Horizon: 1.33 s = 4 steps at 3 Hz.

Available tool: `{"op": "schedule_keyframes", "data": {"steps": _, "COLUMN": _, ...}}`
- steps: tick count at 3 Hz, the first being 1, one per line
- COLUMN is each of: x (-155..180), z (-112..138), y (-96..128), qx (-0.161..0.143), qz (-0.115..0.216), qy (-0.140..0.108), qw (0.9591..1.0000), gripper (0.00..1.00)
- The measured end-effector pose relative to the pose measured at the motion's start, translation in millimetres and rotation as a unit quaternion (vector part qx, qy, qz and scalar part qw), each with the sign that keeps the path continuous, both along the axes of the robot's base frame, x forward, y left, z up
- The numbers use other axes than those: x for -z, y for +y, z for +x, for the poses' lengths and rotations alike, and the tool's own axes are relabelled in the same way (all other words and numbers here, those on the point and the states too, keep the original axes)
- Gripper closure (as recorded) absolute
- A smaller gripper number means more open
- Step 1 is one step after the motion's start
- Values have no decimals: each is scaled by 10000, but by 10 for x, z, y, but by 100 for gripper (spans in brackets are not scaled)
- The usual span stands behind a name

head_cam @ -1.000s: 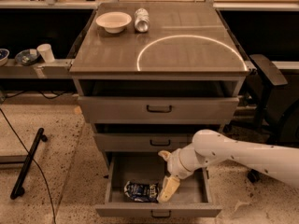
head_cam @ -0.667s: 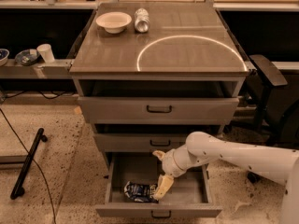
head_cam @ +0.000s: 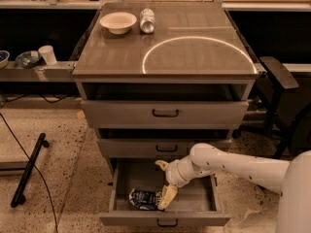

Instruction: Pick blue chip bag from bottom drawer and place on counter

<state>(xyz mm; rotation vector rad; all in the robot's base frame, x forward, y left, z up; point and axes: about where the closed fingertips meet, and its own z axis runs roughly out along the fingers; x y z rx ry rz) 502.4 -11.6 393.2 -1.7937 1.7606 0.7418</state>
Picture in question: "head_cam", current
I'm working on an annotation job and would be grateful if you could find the blue patterned bowl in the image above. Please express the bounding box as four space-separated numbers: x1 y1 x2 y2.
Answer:
16 50 42 69

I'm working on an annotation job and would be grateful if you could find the drawer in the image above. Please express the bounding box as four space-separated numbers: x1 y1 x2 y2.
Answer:
99 158 231 227
98 129 231 158
82 83 248 130

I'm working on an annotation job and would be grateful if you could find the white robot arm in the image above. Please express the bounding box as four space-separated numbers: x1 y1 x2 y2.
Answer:
155 144 311 233

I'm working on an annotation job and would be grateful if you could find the top drawer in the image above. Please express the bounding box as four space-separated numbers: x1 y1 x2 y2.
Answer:
82 83 248 130

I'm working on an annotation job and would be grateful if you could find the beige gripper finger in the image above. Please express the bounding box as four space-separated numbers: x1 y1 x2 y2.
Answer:
157 184 178 211
155 160 169 171

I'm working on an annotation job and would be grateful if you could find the white soda can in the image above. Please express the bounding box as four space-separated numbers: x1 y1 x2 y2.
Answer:
140 8 156 34

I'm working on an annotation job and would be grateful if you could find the bottom drawer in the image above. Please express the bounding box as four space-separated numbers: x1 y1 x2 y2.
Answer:
99 158 231 227

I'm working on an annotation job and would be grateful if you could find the white paper cup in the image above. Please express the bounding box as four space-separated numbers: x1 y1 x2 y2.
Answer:
38 45 57 65

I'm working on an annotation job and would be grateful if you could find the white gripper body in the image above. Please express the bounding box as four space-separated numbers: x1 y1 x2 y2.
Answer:
165 156 198 188

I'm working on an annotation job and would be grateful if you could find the white bowl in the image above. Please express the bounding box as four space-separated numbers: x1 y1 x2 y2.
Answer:
100 12 137 35

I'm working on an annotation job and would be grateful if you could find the grey side shelf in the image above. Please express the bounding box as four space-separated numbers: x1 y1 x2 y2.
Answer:
0 61 75 83

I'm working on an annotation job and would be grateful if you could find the blue chip bag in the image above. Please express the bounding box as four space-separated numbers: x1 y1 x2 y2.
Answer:
128 188 162 211

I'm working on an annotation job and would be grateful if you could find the blue bowl at edge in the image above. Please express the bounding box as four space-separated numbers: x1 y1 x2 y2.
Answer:
0 50 10 69

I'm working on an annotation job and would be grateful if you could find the black office chair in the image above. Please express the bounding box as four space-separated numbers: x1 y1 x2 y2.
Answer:
239 55 311 160

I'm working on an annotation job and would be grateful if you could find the grey drawer cabinet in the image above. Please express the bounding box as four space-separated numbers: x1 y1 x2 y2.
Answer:
71 1 260 180

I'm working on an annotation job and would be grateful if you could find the middle drawer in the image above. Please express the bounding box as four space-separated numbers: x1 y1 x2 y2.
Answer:
98 129 231 158

